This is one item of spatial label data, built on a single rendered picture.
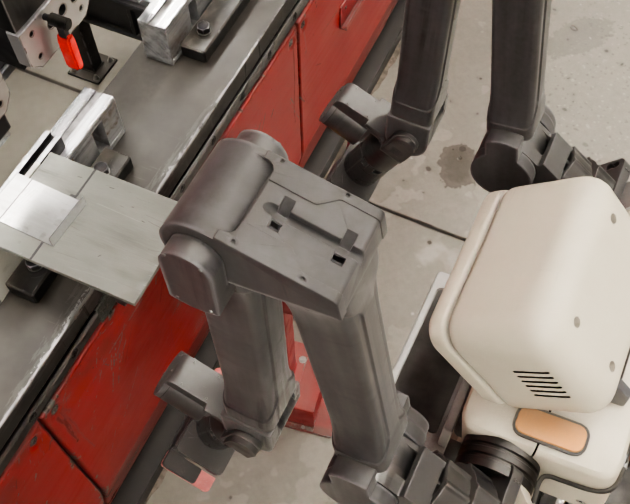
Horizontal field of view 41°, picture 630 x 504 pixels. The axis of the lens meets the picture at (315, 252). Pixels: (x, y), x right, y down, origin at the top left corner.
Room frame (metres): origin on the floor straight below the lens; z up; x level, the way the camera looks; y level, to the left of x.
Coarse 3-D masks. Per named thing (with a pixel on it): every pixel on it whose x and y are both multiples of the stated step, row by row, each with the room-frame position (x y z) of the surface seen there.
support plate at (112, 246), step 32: (64, 160) 0.81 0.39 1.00; (64, 192) 0.75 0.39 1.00; (96, 192) 0.74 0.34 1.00; (128, 192) 0.74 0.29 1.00; (0, 224) 0.69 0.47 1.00; (96, 224) 0.69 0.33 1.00; (128, 224) 0.68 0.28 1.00; (160, 224) 0.68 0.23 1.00; (64, 256) 0.63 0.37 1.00; (96, 256) 0.63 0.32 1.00; (128, 256) 0.63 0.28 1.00; (96, 288) 0.58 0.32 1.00; (128, 288) 0.57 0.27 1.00
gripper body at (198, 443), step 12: (192, 420) 0.34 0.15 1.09; (204, 420) 0.33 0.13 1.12; (192, 432) 0.33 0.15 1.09; (204, 432) 0.32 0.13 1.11; (180, 444) 0.31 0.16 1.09; (192, 444) 0.31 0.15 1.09; (204, 444) 0.32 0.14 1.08; (216, 444) 0.31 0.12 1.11; (192, 456) 0.30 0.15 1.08; (204, 456) 0.30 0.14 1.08; (216, 456) 0.30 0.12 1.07; (228, 456) 0.31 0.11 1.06; (216, 468) 0.29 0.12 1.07
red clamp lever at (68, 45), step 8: (48, 16) 0.86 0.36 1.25; (56, 16) 0.86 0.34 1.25; (64, 16) 0.86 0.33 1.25; (48, 24) 0.86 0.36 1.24; (56, 24) 0.85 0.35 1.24; (64, 24) 0.85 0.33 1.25; (64, 32) 0.86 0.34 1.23; (64, 40) 0.85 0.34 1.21; (72, 40) 0.86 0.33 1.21; (64, 48) 0.85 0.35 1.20; (72, 48) 0.85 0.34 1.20; (64, 56) 0.86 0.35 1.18; (72, 56) 0.85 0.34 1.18; (80, 56) 0.86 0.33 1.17; (72, 64) 0.85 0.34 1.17; (80, 64) 0.86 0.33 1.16
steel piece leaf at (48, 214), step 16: (32, 192) 0.75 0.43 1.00; (48, 192) 0.74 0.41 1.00; (16, 208) 0.72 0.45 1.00; (32, 208) 0.72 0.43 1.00; (48, 208) 0.71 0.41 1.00; (64, 208) 0.71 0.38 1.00; (80, 208) 0.71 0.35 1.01; (16, 224) 0.69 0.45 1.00; (32, 224) 0.69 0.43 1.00; (48, 224) 0.69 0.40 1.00; (64, 224) 0.68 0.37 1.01; (48, 240) 0.66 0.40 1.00
